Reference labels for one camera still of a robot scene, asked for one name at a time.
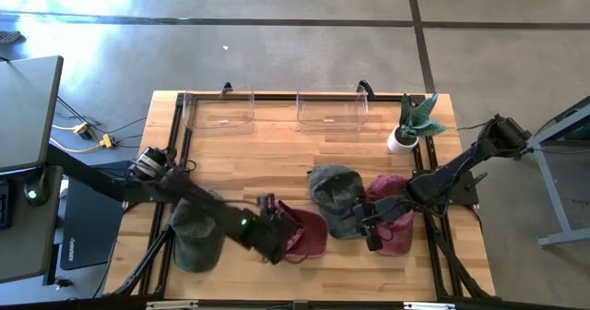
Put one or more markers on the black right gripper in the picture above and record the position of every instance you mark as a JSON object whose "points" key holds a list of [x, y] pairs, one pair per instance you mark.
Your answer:
{"points": [[394, 207]]}

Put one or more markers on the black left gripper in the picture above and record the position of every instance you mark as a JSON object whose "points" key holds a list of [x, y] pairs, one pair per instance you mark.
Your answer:
{"points": [[276, 236]]}

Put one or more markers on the maroon baseball cap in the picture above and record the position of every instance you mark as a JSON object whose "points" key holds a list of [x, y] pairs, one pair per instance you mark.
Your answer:
{"points": [[396, 236], [309, 236]]}

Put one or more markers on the dark green baseball cap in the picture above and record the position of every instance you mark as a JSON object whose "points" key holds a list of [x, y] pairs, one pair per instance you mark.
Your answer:
{"points": [[334, 199], [196, 241]]}

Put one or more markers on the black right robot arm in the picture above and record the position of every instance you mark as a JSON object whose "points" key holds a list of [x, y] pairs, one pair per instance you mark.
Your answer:
{"points": [[461, 167]]}

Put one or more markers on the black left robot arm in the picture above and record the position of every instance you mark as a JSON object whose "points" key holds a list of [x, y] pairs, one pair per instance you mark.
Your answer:
{"points": [[203, 199]]}

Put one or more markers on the green succulent plant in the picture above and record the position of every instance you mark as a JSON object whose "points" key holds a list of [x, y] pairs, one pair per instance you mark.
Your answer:
{"points": [[419, 116]]}

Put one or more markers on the clear plastic bin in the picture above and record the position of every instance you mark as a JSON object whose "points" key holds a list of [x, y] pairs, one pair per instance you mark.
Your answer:
{"points": [[219, 111], [332, 111]]}

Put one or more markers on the grey metal table stand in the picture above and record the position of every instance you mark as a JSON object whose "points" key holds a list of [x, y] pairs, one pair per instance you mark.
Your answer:
{"points": [[548, 176]]}

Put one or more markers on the black laptop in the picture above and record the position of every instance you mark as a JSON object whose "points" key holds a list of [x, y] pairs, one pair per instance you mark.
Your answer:
{"points": [[90, 222]]}

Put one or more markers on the black desk crossbar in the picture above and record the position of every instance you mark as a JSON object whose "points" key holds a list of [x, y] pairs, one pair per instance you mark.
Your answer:
{"points": [[87, 174]]}

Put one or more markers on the black computer mouse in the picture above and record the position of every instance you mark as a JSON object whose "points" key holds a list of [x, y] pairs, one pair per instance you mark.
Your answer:
{"points": [[34, 190]]}

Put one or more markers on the grey desk top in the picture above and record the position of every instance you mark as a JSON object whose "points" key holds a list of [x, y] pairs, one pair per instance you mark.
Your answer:
{"points": [[27, 236]]}

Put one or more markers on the black keyboard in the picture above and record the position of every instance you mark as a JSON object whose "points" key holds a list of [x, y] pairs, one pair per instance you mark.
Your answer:
{"points": [[3, 204]]}

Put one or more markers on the grey monitor at left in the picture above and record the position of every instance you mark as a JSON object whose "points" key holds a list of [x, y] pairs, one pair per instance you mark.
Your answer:
{"points": [[27, 111]]}

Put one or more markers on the grey floor grille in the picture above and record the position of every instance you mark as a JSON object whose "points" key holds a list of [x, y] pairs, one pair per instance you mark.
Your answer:
{"points": [[9, 36]]}

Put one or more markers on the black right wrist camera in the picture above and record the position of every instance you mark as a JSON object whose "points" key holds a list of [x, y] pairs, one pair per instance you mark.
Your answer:
{"points": [[374, 241]]}

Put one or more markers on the silver metal bracket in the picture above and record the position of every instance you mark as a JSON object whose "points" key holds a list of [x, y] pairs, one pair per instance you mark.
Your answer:
{"points": [[166, 305], [428, 306]]}

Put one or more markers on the black aluminium table frame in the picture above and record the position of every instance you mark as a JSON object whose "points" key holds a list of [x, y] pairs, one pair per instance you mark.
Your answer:
{"points": [[177, 116]]}

